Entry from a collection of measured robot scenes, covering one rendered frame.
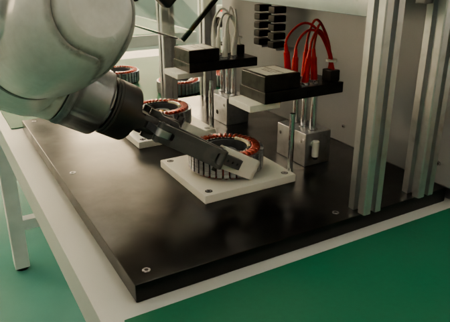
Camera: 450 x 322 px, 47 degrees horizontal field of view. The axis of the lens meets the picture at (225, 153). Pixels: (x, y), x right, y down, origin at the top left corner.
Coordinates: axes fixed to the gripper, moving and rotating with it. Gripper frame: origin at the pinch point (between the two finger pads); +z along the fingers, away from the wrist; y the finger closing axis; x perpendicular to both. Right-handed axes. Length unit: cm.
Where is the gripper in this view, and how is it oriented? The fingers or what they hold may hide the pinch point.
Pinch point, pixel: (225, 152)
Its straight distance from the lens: 76.6
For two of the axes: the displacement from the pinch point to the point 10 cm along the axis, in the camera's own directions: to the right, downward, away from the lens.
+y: -4.8, -3.2, 8.2
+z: 7.6, 3.1, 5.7
